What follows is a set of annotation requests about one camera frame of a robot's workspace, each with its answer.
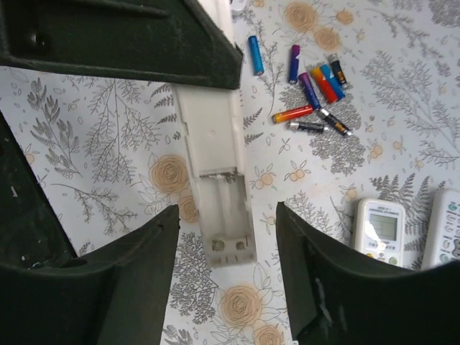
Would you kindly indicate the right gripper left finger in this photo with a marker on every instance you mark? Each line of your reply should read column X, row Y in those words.
column 115, row 295

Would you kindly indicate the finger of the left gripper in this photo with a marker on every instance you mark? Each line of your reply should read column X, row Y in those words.
column 31, row 235
column 184, row 42

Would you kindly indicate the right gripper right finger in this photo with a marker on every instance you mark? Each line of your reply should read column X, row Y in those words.
column 337, row 295

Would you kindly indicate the slim white remote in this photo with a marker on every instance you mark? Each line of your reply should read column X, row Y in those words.
column 211, row 120

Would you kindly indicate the pile of small batteries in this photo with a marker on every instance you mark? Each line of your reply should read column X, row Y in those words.
column 314, row 106

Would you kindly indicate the small white display remote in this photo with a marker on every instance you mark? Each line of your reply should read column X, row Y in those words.
column 238, row 6

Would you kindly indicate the white ac remote lower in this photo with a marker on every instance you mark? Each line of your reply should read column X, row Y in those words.
column 379, row 230

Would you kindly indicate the white ac remote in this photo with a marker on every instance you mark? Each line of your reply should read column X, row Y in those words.
column 442, row 241
column 379, row 230

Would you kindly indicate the white ac remote upper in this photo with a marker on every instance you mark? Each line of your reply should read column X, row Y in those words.
column 442, row 241

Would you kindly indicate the floral table mat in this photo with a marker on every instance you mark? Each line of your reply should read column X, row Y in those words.
column 109, row 153

